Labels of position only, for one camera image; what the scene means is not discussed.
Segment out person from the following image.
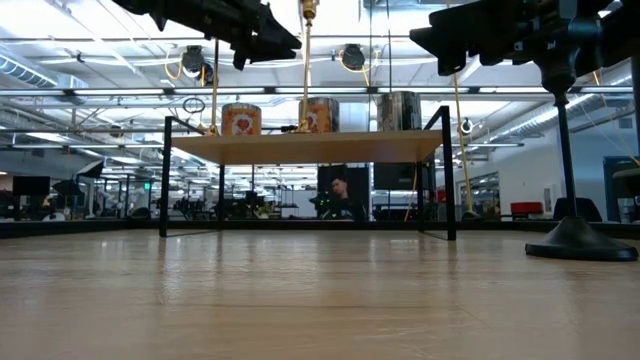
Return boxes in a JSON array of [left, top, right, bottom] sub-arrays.
[[319, 175, 370, 222]]

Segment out black office chair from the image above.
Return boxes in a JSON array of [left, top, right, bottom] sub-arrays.
[[552, 197, 604, 223]]

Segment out yellow hanging power cable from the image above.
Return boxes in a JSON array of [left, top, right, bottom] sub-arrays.
[[449, 72, 482, 222]]

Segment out black wall monitor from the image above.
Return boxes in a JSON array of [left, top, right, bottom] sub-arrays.
[[373, 162, 419, 192]]

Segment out wooden shelf riser black legs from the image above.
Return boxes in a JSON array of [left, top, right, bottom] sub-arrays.
[[158, 105, 458, 242]]

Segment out black metal rig frame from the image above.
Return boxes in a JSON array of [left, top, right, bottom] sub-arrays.
[[0, 219, 640, 240]]

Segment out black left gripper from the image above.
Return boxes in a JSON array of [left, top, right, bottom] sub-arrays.
[[112, 0, 304, 72]]

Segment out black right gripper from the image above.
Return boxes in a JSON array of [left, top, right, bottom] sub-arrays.
[[409, 0, 601, 77]]

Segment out red box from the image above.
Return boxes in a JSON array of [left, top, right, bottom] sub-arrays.
[[509, 201, 544, 217]]

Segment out black candlestick holder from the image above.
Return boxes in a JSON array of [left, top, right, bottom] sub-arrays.
[[524, 44, 640, 263]]

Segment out black studio softbox light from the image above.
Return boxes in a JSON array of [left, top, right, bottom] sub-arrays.
[[52, 158, 106, 221]]

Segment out black background monitor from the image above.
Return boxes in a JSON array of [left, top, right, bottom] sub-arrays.
[[12, 175, 51, 197]]

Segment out black ceiling cord reel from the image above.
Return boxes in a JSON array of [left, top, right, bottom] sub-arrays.
[[340, 43, 367, 72], [179, 45, 221, 88]]

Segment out orange label candle tin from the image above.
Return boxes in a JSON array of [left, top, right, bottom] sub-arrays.
[[221, 102, 263, 137], [298, 96, 341, 134]]

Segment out silver candle tin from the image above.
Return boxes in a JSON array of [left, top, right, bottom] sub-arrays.
[[376, 90, 423, 133]]

